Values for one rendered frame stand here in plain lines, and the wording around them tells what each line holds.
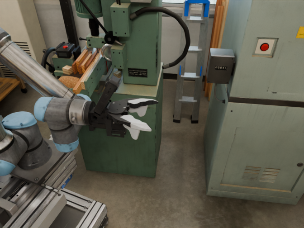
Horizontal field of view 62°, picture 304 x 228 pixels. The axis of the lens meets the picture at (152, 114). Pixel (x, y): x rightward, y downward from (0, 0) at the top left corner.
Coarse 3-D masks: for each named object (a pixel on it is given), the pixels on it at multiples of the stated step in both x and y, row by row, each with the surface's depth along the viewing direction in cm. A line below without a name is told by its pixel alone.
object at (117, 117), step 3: (111, 114) 69; (114, 114) 69; (117, 114) 69; (120, 114) 69; (111, 117) 69; (114, 117) 68; (117, 117) 68; (114, 120) 68; (117, 120) 67; (120, 120) 67; (123, 120) 67; (126, 120) 67; (117, 123) 68; (120, 123) 67; (123, 123) 67; (126, 123) 66; (129, 123) 66; (129, 126) 66
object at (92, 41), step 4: (88, 36) 155; (92, 36) 155; (96, 36) 155; (100, 36) 155; (88, 40) 155; (92, 40) 155; (96, 40) 155; (100, 40) 155; (88, 44) 157; (92, 44) 157; (96, 44) 157; (100, 44) 156
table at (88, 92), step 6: (84, 48) 181; (90, 48) 181; (102, 66) 162; (54, 72) 162; (60, 72) 161; (78, 72) 155; (102, 72) 163; (96, 78) 152; (96, 84) 153; (72, 90) 142; (84, 90) 141; (90, 90) 144
